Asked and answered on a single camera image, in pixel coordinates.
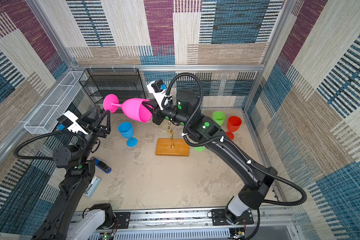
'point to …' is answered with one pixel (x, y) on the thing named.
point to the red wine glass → (233, 123)
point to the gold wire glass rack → (170, 131)
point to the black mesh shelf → (124, 83)
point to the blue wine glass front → (126, 129)
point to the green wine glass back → (199, 149)
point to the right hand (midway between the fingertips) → (144, 105)
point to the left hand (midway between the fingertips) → (104, 108)
